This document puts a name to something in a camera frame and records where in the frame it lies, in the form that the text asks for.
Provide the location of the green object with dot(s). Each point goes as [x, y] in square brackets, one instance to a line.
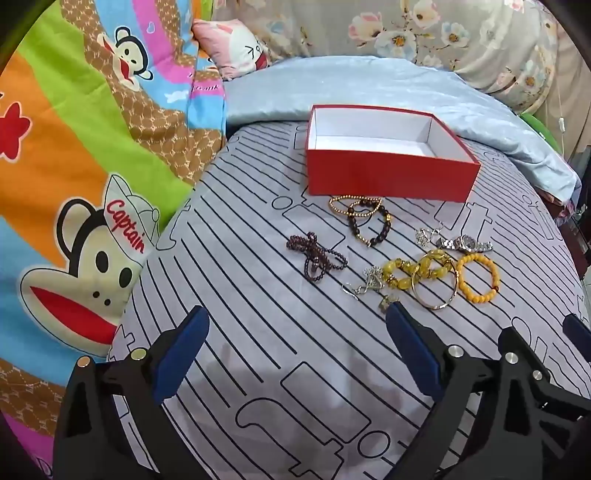
[542, 129]

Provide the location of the thin gold bangle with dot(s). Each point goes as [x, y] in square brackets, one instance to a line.
[434, 307]

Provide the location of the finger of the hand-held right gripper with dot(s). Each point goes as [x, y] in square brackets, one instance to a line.
[554, 390]
[578, 327]

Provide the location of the light blue pillow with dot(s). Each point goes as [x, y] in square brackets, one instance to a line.
[369, 78]

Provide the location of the grey floral bedding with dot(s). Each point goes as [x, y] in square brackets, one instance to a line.
[369, 27]

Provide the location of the cartoon monkey printed blanket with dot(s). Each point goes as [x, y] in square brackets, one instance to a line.
[69, 138]

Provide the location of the silver wristwatch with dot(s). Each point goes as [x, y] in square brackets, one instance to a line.
[464, 243]

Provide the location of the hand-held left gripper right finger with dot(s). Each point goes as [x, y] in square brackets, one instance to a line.
[415, 350]

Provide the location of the dark red bead strand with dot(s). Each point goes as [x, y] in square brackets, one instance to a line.
[314, 254]

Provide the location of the pink cartoon pillow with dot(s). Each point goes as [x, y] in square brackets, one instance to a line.
[231, 46]

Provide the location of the small gold pendant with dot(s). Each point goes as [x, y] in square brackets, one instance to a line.
[384, 304]

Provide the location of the red cardboard box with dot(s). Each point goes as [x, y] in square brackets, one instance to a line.
[383, 175]

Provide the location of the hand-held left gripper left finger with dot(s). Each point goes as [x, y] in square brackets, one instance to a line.
[182, 355]

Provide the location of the grey striped bed sheet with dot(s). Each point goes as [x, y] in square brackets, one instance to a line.
[258, 323]

